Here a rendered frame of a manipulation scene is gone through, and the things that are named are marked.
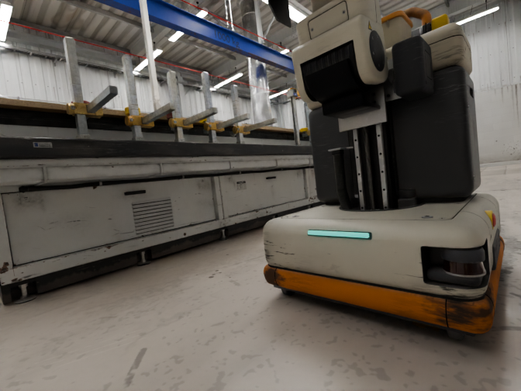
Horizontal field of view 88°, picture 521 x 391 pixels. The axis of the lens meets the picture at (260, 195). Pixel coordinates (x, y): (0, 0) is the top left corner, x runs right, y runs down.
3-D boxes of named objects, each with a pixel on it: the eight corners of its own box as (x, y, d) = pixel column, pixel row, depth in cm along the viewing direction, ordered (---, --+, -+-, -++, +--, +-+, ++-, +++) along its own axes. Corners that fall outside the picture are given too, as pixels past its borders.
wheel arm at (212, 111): (219, 115, 144) (217, 106, 144) (213, 114, 141) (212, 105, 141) (175, 132, 173) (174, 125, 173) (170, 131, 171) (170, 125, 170)
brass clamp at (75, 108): (104, 115, 128) (101, 105, 128) (70, 112, 118) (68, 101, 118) (99, 119, 133) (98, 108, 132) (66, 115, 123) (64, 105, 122)
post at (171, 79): (185, 152, 162) (174, 70, 159) (180, 152, 159) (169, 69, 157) (182, 153, 164) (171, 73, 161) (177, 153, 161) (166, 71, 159)
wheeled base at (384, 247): (346, 243, 145) (341, 196, 144) (506, 255, 101) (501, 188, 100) (260, 288, 97) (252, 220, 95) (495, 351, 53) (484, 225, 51)
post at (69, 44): (90, 143, 125) (74, 36, 122) (81, 143, 122) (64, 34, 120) (87, 145, 127) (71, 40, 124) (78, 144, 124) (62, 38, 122)
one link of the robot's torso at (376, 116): (346, 133, 99) (339, 64, 98) (436, 112, 80) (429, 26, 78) (305, 129, 80) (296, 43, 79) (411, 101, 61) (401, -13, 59)
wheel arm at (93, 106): (119, 96, 107) (117, 85, 107) (109, 95, 104) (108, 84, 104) (86, 122, 136) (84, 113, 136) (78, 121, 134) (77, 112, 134)
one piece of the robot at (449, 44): (345, 220, 136) (327, 51, 131) (486, 223, 98) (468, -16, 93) (308, 236, 112) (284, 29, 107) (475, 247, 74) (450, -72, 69)
